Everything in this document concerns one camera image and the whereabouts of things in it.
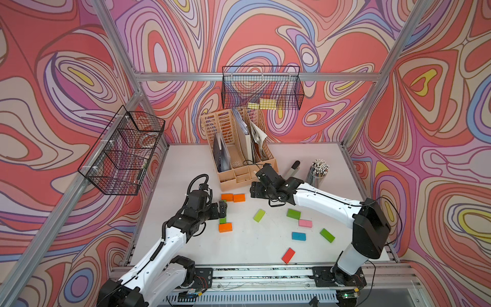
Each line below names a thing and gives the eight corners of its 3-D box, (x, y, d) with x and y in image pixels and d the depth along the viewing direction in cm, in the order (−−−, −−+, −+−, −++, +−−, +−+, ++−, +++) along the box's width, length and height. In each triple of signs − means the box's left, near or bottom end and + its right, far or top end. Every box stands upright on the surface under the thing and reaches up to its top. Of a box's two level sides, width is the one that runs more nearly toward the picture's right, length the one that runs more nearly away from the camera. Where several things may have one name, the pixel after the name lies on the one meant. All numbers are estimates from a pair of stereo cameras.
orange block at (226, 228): (219, 233, 88) (218, 230, 85) (219, 226, 90) (218, 224, 87) (233, 231, 88) (232, 229, 86) (233, 225, 90) (232, 222, 88)
